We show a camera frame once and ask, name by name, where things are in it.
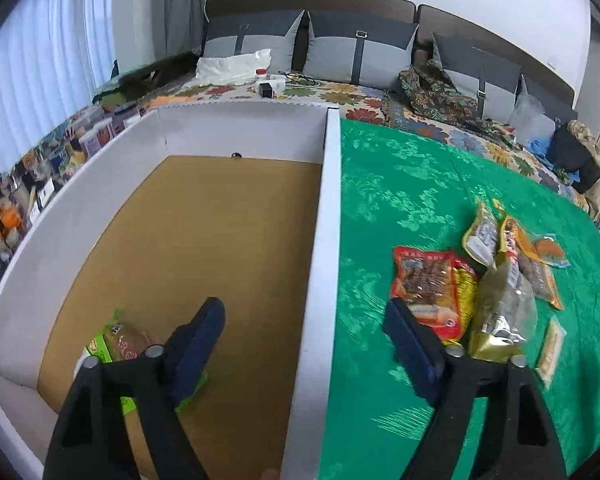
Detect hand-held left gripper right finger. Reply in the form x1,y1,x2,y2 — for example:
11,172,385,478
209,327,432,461
382,299,568,480

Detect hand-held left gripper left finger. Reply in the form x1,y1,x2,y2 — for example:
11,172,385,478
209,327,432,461
42,296,227,480

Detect small beige bar packet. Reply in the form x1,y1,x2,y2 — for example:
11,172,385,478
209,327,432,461
536,316,566,388

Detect red snack packet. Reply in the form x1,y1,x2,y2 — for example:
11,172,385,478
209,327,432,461
390,246,476,343

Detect green snack packet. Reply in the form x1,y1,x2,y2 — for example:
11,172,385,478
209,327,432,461
75,310,211,416

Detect gold clear snack packet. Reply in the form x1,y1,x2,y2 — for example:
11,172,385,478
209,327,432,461
467,255,538,363

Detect orange packet brown contents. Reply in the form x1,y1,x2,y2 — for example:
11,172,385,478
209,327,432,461
497,215,565,311

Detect clear sausage packet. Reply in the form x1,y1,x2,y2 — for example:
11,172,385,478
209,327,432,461
532,236,571,269

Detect yellow white snack packet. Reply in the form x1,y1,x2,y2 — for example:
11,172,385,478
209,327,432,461
462,201,501,268

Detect white cardboard box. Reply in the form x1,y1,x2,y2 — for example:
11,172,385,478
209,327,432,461
0,102,342,480

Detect green patterned blanket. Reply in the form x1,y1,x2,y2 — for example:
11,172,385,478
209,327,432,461
320,119,600,480

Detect black bag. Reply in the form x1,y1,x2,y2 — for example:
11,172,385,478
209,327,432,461
550,122,600,193

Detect blue cloth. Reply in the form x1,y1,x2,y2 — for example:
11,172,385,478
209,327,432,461
525,135,581,181

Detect beige patterned clothing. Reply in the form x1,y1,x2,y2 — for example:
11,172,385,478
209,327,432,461
567,120,600,221

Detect row of small boxes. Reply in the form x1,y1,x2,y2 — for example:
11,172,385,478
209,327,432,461
0,105,146,261

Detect floral bedsheet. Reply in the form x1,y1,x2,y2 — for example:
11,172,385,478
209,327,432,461
0,77,600,261

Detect dark patterned cloth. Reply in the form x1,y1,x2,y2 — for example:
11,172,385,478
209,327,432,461
397,59,516,136

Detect clear plastic bag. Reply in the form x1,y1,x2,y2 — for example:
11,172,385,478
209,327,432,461
507,87,556,146

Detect white plastic bag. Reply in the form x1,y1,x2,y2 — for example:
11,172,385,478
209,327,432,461
194,49,272,86

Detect white sheer curtain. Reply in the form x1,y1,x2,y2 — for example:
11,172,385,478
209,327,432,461
0,0,116,196

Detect grey curtain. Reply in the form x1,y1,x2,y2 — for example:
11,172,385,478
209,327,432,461
152,0,208,56

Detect dark brown headboard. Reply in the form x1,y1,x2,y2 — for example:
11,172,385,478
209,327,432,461
204,0,578,111

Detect tangled cables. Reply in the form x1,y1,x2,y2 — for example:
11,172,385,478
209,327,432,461
277,71,321,86

